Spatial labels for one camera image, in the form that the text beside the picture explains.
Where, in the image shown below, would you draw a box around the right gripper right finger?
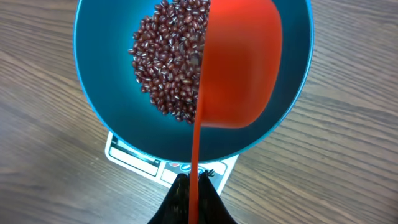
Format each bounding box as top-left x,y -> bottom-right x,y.
198,170 -> 237,224

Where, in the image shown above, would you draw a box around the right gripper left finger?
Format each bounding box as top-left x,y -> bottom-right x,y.
148,174 -> 190,224

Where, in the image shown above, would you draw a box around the red scoop blue handle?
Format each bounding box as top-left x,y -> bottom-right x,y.
188,0 -> 282,224

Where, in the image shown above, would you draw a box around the white digital kitchen scale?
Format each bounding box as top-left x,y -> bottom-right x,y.
104,132 -> 238,194

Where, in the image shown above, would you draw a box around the red beans in bowl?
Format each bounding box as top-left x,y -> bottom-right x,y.
128,0 -> 211,124

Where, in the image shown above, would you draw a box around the blue bowl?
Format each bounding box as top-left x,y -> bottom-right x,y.
73,0 -> 315,162

